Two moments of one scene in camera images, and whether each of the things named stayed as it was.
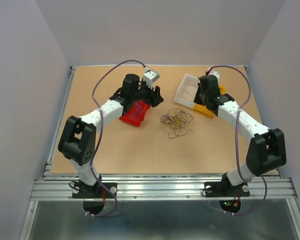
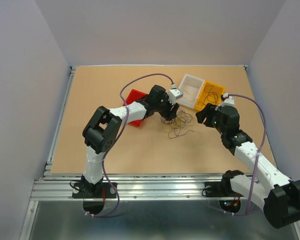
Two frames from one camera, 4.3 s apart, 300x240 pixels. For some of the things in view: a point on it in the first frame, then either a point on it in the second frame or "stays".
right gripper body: (200, 96) → (219, 127)
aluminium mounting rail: (165, 187) stays
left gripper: (157, 99) → (173, 111)
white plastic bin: (187, 90) stays
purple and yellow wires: (177, 118) stays
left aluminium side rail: (50, 156) stays
